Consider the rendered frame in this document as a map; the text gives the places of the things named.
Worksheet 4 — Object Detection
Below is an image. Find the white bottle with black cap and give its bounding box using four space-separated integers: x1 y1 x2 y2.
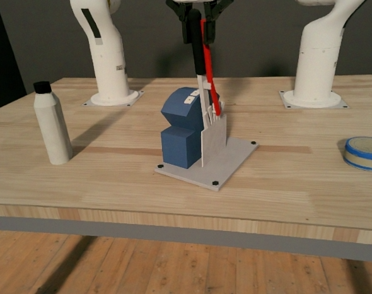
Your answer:
33 81 73 165

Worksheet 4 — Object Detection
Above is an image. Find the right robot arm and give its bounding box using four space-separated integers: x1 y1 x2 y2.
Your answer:
70 0 139 105

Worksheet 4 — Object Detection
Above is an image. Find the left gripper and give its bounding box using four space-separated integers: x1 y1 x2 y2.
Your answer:
166 0 234 45

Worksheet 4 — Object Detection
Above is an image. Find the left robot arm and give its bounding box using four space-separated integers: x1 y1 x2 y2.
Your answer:
283 0 367 108

